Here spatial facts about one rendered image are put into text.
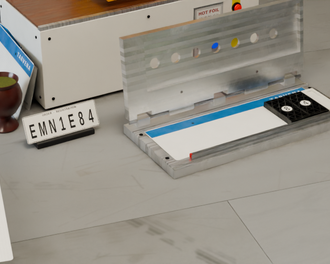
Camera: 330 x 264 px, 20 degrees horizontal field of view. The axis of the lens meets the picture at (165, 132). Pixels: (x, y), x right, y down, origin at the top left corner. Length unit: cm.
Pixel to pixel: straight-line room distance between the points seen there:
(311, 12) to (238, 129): 71
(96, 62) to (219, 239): 58
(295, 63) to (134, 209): 58
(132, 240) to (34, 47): 55
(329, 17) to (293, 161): 75
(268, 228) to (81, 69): 60
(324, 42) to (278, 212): 77
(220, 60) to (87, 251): 58
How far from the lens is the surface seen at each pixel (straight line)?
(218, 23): 200
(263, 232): 169
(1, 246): 152
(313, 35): 244
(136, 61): 190
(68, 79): 206
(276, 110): 201
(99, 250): 164
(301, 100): 205
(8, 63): 213
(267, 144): 192
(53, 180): 183
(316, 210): 176
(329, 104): 205
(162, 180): 182
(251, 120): 199
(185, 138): 192
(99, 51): 206
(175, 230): 169
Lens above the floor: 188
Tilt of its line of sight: 30 degrees down
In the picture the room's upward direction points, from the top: straight up
